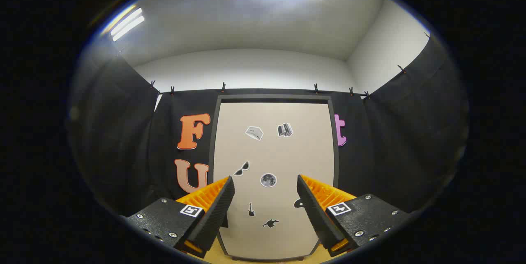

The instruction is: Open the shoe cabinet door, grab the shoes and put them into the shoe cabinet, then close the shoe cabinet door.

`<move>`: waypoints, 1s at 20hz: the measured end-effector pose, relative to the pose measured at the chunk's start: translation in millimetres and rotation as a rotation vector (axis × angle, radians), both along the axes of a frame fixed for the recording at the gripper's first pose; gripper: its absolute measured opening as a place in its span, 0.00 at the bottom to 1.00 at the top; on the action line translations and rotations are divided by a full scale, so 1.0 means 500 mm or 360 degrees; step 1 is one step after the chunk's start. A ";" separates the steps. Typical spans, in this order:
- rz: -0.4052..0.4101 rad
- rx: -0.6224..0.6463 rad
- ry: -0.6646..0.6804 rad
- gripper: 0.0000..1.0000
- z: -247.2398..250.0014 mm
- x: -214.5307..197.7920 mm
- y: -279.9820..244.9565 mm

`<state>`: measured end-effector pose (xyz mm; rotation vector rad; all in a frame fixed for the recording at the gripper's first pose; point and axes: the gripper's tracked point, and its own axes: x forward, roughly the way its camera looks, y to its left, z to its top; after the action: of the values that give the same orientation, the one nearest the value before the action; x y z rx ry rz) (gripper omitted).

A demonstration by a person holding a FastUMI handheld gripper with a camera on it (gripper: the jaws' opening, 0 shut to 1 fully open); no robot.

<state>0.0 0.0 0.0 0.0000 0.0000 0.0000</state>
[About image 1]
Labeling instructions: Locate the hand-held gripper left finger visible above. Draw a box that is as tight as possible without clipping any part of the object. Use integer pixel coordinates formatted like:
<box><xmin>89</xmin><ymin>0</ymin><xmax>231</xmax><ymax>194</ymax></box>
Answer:
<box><xmin>121</xmin><ymin>176</ymin><xmax>235</xmax><ymax>258</ymax></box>

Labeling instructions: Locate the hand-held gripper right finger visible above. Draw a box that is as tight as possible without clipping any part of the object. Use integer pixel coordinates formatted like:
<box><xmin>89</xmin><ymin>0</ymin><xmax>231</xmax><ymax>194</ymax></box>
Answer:
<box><xmin>297</xmin><ymin>174</ymin><xmax>411</xmax><ymax>257</ymax></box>

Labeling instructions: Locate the beige shoe cabinet door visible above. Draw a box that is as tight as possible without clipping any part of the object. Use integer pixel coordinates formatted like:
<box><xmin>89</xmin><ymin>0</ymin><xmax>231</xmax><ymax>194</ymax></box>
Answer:
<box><xmin>214</xmin><ymin>102</ymin><xmax>334</xmax><ymax>258</ymax></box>

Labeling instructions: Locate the dark grey shoe cabinet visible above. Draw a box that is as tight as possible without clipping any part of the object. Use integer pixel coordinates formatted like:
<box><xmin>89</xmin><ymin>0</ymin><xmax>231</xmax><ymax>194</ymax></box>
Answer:
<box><xmin>208</xmin><ymin>94</ymin><xmax>339</xmax><ymax>261</ymax></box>

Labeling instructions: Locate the black backdrop cloth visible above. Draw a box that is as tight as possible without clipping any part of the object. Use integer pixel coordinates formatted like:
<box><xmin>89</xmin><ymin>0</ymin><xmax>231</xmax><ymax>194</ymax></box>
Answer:
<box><xmin>68</xmin><ymin>34</ymin><xmax>469</xmax><ymax>219</ymax></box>

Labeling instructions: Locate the row of black cloth clips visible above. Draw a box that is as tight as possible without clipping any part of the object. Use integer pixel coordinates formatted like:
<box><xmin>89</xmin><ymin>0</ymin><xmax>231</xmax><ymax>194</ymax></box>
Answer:
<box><xmin>150</xmin><ymin>32</ymin><xmax>430</xmax><ymax>99</ymax></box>

